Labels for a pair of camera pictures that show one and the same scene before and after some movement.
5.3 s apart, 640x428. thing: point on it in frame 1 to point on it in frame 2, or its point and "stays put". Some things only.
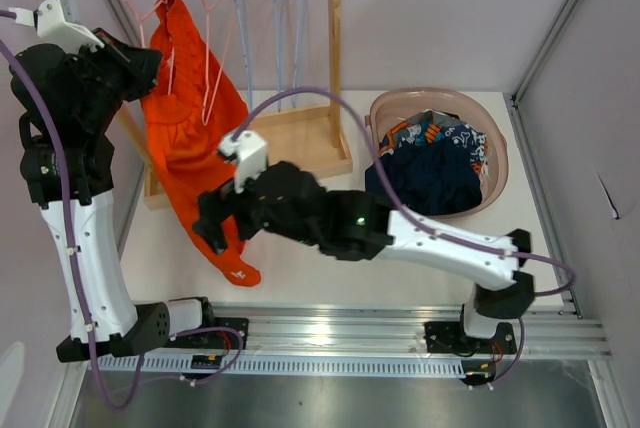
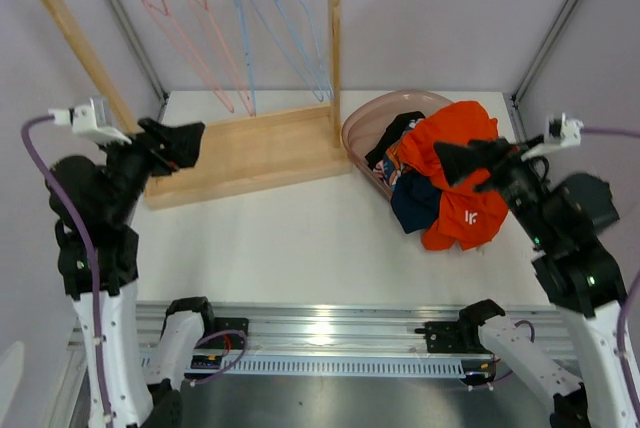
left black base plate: x=217 y=339 stays put
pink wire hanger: x=143 y=18 to x=186 y=49
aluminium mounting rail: x=399 y=330 stays put
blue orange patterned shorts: x=439 y=127 to x=393 y=163
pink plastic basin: x=471 y=113 to x=366 y=122
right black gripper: x=215 y=208 to x=496 y=155
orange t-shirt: x=194 y=107 to x=463 y=217
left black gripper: x=141 y=65 to x=180 y=148
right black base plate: x=448 y=337 stays put
